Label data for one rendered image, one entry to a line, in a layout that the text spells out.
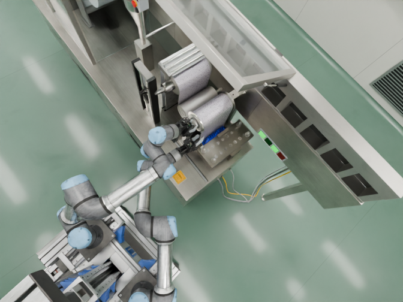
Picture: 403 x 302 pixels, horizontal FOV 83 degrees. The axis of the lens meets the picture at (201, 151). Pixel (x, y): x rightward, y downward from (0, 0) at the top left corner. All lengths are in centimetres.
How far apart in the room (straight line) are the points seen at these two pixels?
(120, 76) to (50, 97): 136
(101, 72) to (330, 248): 285
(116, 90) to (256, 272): 217
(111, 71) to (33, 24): 201
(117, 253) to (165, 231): 57
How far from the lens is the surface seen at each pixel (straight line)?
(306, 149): 136
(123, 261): 182
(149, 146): 114
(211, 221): 255
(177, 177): 162
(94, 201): 117
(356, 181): 142
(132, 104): 186
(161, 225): 134
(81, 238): 155
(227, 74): 73
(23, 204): 290
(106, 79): 201
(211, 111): 137
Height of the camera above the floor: 251
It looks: 71 degrees down
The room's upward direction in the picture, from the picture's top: 23 degrees clockwise
